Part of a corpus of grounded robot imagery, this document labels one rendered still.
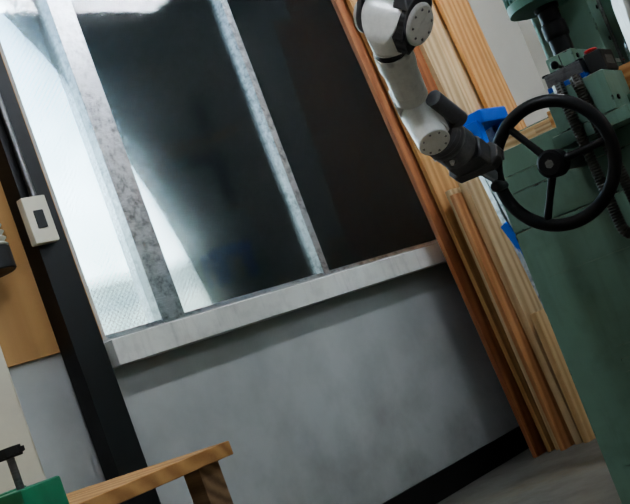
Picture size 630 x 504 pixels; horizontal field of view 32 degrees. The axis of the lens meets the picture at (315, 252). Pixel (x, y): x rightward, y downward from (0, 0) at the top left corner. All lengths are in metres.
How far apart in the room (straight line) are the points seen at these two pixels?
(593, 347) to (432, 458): 1.41
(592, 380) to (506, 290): 1.43
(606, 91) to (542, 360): 1.73
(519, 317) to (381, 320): 0.50
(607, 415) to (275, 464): 1.16
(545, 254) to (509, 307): 1.40
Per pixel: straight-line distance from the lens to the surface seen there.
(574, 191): 2.51
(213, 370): 3.26
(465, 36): 4.71
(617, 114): 2.38
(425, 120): 2.11
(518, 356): 3.97
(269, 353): 3.42
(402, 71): 2.00
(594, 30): 2.76
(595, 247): 2.51
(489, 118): 3.52
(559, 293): 2.55
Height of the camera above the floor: 0.60
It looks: 5 degrees up
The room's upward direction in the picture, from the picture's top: 21 degrees counter-clockwise
